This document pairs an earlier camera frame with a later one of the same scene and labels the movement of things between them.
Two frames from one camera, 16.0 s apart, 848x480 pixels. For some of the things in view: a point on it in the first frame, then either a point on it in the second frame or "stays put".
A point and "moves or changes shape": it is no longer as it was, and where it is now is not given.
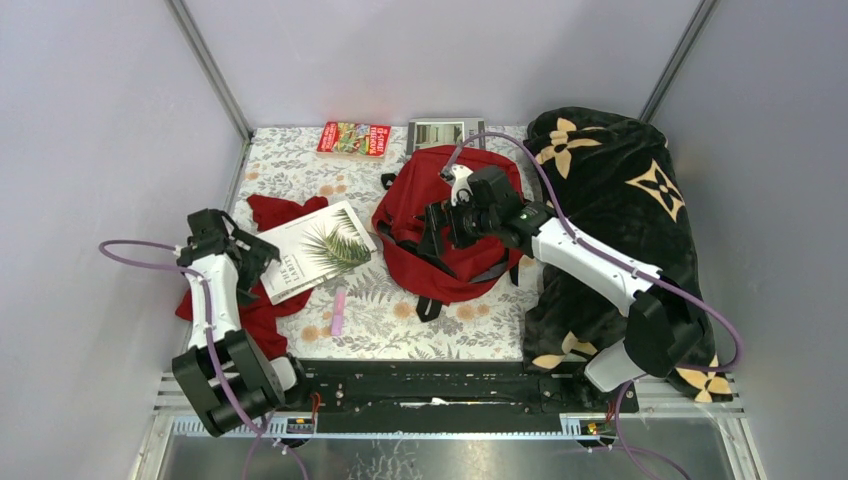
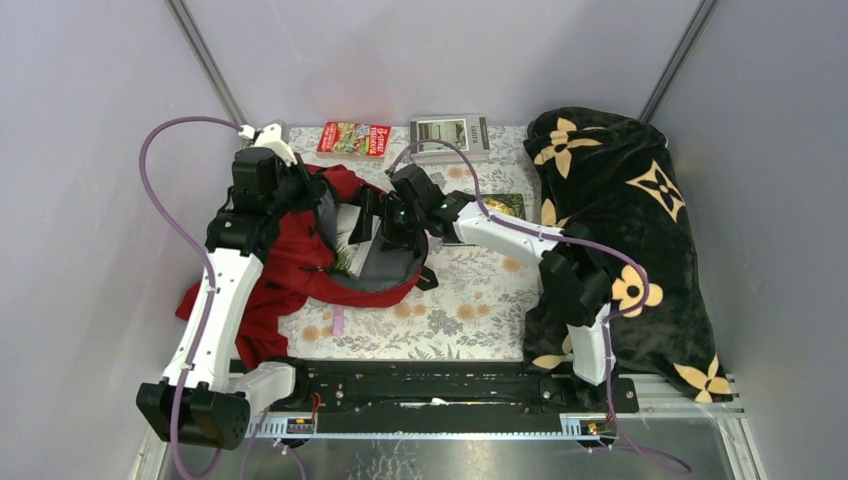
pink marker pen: x=338 y=322 stays put
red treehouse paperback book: x=354 y=140 stays put
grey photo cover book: x=422 y=132 stays put
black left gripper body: x=248 y=254 to x=324 y=208
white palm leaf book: x=314 y=247 moves or changes shape
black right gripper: x=437 y=217 to x=372 y=205
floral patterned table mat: x=370 y=311 stays put
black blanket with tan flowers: x=615 y=180 stays put
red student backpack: x=396 y=219 to x=329 y=249
